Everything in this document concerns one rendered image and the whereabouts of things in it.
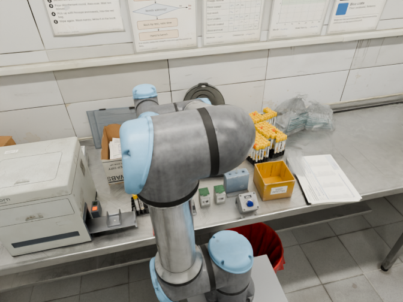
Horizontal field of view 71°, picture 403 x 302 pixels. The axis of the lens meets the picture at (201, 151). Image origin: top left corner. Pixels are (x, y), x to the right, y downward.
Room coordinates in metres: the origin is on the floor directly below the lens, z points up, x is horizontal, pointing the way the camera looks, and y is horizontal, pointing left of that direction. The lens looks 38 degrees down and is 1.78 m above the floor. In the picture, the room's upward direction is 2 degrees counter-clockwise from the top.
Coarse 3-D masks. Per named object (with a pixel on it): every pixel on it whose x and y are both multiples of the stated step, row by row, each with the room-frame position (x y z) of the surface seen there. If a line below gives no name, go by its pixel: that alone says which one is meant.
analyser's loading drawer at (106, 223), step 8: (104, 216) 0.72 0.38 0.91; (112, 216) 0.72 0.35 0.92; (120, 216) 0.69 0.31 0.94; (128, 216) 0.71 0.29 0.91; (136, 216) 0.72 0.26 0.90; (88, 224) 0.68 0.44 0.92; (96, 224) 0.68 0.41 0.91; (104, 224) 0.68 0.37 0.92; (112, 224) 0.68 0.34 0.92; (120, 224) 0.67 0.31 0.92; (128, 224) 0.68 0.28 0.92; (136, 224) 0.68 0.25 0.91
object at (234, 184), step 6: (228, 174) 0.87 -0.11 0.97; (234, 174) 0.87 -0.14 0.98; (240, 174) 0.87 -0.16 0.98; (246, 174) 0.87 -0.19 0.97; (228, 180) 0.85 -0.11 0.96; (234, 180) 0.86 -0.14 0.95; (240, 180) 0.86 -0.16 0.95; (246, 180) 0.87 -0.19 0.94; (228, 186) 0.85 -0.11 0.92; (234, 186) 0.86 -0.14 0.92; (240, 186) 0.86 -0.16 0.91; (246, 186) 0.87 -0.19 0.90; (228, 192) 0.85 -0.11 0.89; (234, 192) 0.85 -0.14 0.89; (240, 192) 0.85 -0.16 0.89; (246, 192) 0.86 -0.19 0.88
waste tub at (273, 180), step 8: (256, 168) 0.91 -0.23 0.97; (264, 168) 0.94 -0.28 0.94; (272, 168) 0.95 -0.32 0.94; (280, 168) 0.95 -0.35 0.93; (256, 176) 0.90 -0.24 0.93; (264, 176) 0.94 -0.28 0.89; (272, 176) 0.95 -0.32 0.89; (280, 176) 0.95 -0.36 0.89; (288, 176) 0.88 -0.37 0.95; (256, 184) 0.89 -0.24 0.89; (264, 184) 0.81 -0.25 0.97; (272, 184) 0.81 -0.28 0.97; (280, 184) 0.82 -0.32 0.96; (288, 184) 0.82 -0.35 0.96; (264, 192) 0.81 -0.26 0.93; (272, 192) 0.81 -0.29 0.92; (280, 192) 0.82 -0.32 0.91; (288, 192) 0.83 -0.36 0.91; (264, 200) 0.81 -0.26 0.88
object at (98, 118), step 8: (88, 112) 1.25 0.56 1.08; (96, 112) 1.25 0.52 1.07; (104, 112) 1.26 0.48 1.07; (112, 112) 1.26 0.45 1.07; (120, 112) 1.26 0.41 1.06; (128, 112) 1.27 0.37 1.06; (96, 120) 1.25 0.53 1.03; (104, 120) 1.25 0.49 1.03; (112, 120) 1.25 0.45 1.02; (120, 120) 1.26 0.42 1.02; (96, 128) 1.24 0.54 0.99; (96, 136) 1.23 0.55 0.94; (96, 144) 1.22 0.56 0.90
